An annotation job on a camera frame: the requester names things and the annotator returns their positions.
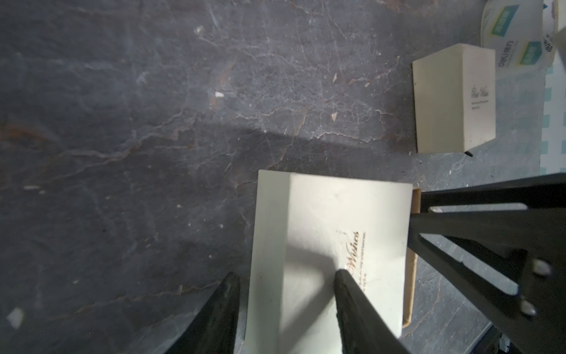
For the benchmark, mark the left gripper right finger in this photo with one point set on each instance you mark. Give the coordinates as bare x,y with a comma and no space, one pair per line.
361,328

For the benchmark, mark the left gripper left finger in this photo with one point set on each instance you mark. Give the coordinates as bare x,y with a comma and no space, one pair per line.
214,329

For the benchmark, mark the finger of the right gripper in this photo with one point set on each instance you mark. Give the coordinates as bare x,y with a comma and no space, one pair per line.
516,227

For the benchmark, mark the cream tan-drawer jewelry box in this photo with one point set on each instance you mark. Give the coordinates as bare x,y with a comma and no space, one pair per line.
307,228

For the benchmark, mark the clear tape roll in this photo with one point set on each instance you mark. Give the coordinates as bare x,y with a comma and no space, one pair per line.
521,33

